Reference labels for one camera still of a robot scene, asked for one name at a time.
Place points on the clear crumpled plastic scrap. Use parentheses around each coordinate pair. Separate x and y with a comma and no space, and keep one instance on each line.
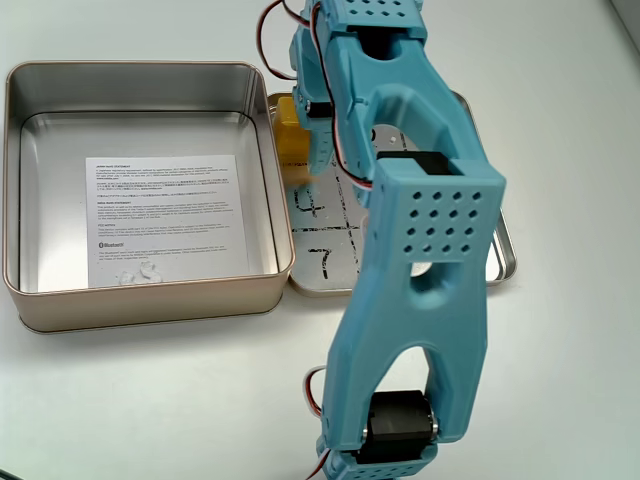
(142,275)

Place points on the yellow lego block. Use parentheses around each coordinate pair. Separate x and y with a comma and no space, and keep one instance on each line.
(292,140)

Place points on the gold tin box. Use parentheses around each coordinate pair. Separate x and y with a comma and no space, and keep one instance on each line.
(150,305)

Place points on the white printed paper sheet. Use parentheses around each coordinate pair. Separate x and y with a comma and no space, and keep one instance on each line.
(165,220)

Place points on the silver tin lid with grid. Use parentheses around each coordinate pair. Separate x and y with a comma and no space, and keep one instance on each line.
(325,260)

